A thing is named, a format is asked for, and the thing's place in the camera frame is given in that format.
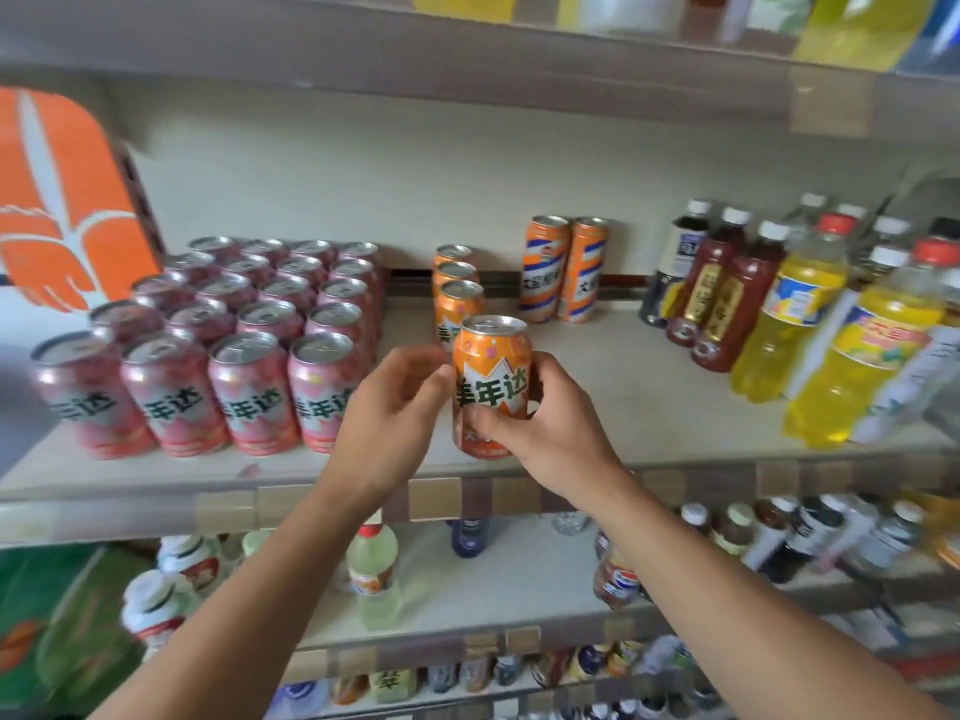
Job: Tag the row of red cans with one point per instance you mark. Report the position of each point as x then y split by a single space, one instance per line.
255 404

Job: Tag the person's left hand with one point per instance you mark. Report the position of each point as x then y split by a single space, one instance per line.
390 434

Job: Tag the pale green drink bottle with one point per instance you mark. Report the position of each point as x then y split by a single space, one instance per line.
373 577

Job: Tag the person's right hand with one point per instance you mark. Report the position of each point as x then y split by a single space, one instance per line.
562 449

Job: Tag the person's left forearm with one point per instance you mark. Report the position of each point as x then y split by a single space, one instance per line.
240 622

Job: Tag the yellow label tea bottle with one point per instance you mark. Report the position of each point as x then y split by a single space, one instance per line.
255 543

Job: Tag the rows of small bottles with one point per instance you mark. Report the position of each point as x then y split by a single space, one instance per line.
394 686

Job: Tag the yellow goods box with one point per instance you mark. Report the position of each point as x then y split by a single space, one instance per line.
941 517

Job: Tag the dark blue round bottle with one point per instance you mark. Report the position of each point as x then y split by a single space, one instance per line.
469 539

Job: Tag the cluster of white milk bottles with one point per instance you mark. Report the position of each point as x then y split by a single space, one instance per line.
150 599

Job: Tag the person's right forearm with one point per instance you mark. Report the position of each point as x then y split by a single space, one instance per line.
750 614

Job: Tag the group of capped tea bottles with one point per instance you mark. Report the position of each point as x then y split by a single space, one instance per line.
615 584

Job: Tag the row of tall drink bottles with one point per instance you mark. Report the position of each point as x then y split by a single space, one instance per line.
787 329

